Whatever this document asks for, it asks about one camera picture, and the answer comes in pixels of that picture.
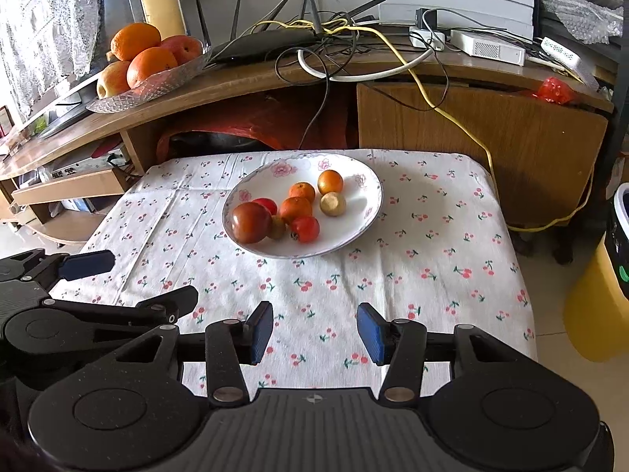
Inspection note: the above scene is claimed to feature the white floral ceramic plate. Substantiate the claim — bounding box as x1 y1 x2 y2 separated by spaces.
222 150 383 259

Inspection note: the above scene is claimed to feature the cherry print white tablecloth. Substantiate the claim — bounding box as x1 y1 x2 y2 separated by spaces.
52 149 536 391

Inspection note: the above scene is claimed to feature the yellow-red apple left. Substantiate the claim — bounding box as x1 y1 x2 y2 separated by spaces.
96 61 130 99

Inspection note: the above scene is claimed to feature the large orange front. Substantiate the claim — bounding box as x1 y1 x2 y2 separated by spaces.
127 47 178 89

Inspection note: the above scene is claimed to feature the black wifi router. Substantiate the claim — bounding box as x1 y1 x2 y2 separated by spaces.
181 0 372 62

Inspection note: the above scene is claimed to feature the yellow trash bin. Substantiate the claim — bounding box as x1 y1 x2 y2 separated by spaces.
563 182 629 363

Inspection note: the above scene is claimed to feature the small green-yellow fruit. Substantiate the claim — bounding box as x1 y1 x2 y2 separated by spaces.
267 215 286 241

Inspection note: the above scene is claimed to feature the clear glass fruit dish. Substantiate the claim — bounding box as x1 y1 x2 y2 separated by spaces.
87 46 212 114

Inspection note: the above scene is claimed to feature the red plastic bag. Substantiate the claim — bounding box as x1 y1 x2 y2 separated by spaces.
522 77 577 105

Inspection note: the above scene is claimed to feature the white lace curtain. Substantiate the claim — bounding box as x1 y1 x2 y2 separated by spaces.
1 0 102 118

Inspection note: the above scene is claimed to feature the wooden tv cabinet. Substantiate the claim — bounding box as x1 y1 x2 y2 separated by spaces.
1 53 613 228

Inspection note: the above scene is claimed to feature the small red tomato back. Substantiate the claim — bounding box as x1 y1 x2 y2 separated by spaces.
254 197 277 215

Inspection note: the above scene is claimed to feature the orange tangerine upper middle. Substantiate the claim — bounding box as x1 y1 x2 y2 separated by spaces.
288 182 316 203

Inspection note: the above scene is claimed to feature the large orange top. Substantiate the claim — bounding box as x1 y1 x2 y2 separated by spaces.
110 22 162 61

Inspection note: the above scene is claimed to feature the large orange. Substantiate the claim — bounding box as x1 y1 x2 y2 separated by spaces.
110 22 162 61
127 47 178 89

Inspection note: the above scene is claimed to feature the white power adapter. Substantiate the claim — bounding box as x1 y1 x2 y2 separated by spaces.
408 26 446 51

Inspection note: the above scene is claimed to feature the white cable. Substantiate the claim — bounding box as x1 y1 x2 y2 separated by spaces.
296 44 438 83

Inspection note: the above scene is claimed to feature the white set-top box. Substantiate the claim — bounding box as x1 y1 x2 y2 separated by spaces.
450 30 526 66

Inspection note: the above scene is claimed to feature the pale yellow round fruit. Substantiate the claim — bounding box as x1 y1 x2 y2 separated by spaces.
320 192 346 218

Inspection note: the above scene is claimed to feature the orange tangerine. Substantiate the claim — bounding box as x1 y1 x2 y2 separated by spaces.
288 182 316 203
318 170 344 195
278 197 313 225

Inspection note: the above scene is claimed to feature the bubble wrap sheet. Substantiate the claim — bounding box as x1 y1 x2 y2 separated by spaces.
542 0 623 45

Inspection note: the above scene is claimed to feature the red apple in dish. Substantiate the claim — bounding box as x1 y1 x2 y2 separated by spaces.
160 35 202 65

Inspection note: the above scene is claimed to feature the small red tomato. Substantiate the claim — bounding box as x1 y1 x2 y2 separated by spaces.
254 197 277 215
290 215 320 244

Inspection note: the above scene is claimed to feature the large dark red tomato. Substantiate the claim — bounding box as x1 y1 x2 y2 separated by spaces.
231 201 272 244

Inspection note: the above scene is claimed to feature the orange tangerine centre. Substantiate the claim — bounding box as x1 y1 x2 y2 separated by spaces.
278 197 313 225

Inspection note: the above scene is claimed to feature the yellow network cable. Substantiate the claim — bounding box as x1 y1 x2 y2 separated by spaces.
237 18 595 234

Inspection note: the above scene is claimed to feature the orange tangerine far right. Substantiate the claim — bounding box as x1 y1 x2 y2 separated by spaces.
318 170 344 195

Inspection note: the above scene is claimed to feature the small red tomato front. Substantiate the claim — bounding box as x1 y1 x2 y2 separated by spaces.
290 215 320 244

